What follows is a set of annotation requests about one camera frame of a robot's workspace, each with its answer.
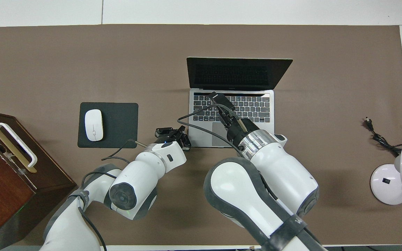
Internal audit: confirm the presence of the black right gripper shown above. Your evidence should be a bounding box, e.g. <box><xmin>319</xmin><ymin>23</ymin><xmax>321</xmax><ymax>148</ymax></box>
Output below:
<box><xmin>208</xmin><ymin>91</ymin><xmax>254</xmax><ymax>149</ymax></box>

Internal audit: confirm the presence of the silver laptop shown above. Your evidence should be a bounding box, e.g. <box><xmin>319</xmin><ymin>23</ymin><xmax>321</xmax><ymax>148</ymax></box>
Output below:
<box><xmin>186</xmin><ymin>57</ymin><xmax>293</xmax><ymax>149</ymax></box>

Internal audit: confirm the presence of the brown table mat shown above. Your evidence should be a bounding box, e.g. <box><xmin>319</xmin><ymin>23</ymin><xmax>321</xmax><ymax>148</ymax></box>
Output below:
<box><xmin>0</xmin><ymin>24</ymin><xmax>402</xmax><ymax>246</ymax></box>

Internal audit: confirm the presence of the black lamp power cable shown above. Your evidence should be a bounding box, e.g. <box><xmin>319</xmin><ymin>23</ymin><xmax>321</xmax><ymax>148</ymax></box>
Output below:
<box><xmin>363</xmin><ymin>117</ymin><xmax>402</xmax><ymax>156</ymax></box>

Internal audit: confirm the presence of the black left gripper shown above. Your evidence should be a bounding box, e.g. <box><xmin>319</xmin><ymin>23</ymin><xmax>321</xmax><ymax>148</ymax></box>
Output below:
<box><xmin>155</xmin><ymin>125</ymin><xmax>192</xmax><ymax>151</ymax></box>

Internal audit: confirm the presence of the white desk lamp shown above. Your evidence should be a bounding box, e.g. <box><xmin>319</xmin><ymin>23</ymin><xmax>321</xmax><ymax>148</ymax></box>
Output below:
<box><xmin>370</xmin><ymin>144</ymin><xmax>402</xmax><ymax>205</ymax></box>

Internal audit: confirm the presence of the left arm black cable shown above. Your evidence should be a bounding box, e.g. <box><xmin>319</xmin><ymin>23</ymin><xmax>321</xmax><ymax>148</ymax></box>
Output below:
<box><xmin>69</xmin><ymin>139</ymin><xmax>152</xmax><ymax>251</ymax></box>

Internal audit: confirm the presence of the dark wooden box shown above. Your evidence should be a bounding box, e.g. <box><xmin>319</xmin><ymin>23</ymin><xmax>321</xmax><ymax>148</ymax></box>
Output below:
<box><xmin>0</xmin><ymin>108</ymin><xmax>77</xmax><ymax>251</ymax></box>

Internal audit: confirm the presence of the black mouse pad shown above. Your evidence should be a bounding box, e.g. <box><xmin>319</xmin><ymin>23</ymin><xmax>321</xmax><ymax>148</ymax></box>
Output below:
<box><xmin>77</xmin><ymin>102</ymin><xmax>139</xmax><ymax>149</ymax></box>

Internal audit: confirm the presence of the brass plate on box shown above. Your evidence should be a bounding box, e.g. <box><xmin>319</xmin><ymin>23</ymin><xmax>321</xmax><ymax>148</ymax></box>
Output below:
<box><xmin>0</xmin><ymin>123</ymin><xmax>37</xmax><ymax>174</ymax></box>

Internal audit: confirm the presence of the white box handle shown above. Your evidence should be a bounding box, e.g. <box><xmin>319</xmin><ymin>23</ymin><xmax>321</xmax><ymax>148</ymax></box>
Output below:
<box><xmin>0</xmin><ymin>122</ymin><xmax>38</xmax><ymax>168</ymax></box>

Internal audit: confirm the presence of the white computer mouse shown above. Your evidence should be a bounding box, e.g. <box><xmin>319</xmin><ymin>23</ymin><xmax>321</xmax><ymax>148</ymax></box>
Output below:
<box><xmin>84</xmin><ymin>109</ymin><xmax>104</xmax><ymax>142</ymax></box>

